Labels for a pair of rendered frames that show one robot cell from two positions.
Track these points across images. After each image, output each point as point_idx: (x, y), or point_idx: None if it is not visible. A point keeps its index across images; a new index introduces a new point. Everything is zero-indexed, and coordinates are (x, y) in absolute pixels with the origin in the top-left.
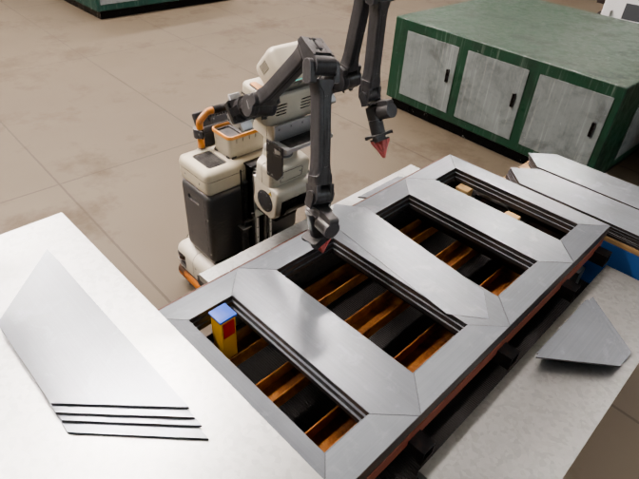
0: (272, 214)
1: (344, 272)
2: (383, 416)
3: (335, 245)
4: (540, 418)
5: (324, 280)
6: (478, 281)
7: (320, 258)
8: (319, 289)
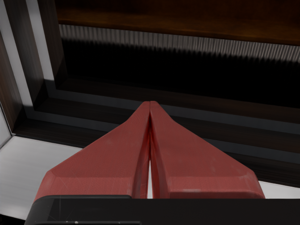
0: None
1: (65, 7)
2: None
3: (33, 90)
4: None
5: (159, 21)
6: None
7: (147, 91)
8: (191, 16)
